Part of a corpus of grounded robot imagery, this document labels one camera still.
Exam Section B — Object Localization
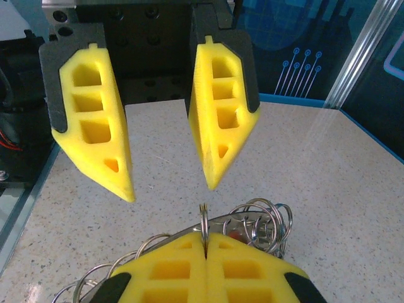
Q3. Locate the bunch of keys and rings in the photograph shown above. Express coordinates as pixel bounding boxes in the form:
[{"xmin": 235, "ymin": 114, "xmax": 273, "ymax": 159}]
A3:
[{"xmin": 52, "ymin": 198, "xmax": 294, "ymax": 303}]

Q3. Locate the silver split keyring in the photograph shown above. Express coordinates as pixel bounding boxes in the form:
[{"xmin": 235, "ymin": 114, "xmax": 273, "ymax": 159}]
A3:
[{"xmin": 198, "ymin": 203, "xmax": 211, "ymax": 251}]

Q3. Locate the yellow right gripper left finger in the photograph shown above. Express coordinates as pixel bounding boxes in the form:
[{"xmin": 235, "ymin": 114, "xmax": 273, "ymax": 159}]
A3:
[{"xmin": 93, "ymin": 232, "xmax": 208, "ymax": 303}]

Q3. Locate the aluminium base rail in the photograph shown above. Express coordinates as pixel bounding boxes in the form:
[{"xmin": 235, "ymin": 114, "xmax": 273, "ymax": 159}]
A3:
[{"xmin": 0, "ymin": 145, "xmax": 61, "ymax": 280}]

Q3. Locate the aluminium frame post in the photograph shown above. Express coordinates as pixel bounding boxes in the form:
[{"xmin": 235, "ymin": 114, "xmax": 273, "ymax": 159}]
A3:
[{"xmin": 324, "ymin": 0, "xmax": 404, "ymax": 112}]

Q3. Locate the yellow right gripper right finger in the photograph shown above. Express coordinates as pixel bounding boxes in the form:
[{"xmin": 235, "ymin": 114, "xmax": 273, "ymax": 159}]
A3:
[{"xmin": 206, "ymin": 232, "xmax": 329, "ymax": 303}]

